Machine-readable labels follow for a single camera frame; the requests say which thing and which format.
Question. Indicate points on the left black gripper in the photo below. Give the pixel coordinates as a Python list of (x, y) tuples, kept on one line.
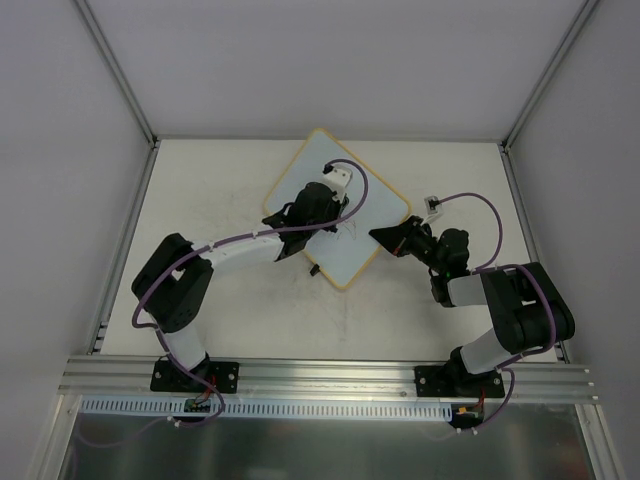
[(329, 220)]

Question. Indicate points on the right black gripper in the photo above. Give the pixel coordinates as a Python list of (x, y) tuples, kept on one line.
[(407, 243)]

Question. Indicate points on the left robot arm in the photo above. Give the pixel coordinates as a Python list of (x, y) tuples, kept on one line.
[(172, 285)]

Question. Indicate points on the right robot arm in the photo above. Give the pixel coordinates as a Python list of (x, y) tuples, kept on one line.
[(528, 314)]

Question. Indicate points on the black whiteboard clip right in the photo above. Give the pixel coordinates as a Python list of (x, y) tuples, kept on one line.
[(315, 270)]

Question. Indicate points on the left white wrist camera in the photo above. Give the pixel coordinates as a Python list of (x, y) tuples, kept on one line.
[(337, 179)]

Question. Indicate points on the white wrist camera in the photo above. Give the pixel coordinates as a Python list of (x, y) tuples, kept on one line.
[(337, 179), (433, 206)]

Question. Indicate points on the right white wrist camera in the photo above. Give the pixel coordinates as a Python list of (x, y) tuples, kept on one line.
[(433, 206)]

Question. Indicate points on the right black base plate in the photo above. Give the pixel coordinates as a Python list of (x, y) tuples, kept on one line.
[(435, 381)]

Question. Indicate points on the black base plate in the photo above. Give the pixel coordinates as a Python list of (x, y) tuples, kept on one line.
[(167, 377), (435, 381)]

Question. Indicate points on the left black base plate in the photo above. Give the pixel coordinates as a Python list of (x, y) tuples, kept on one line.
[(167, 377)]

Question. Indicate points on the aluminium mounting rail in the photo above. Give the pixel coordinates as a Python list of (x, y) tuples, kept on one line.
[(548, 383)]

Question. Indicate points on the right aluminium frame post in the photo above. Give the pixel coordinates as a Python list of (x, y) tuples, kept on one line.
[(562, 50)]

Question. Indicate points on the aluminium frame post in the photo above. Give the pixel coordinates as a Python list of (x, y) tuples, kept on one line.
[(562, 50), (114, 68)]

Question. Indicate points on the white slotted cable duct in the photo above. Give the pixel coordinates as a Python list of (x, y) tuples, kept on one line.
[(268, 408)]

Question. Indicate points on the left aluminium frame post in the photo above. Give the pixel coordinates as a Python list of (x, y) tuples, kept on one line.
[(114, 68)]

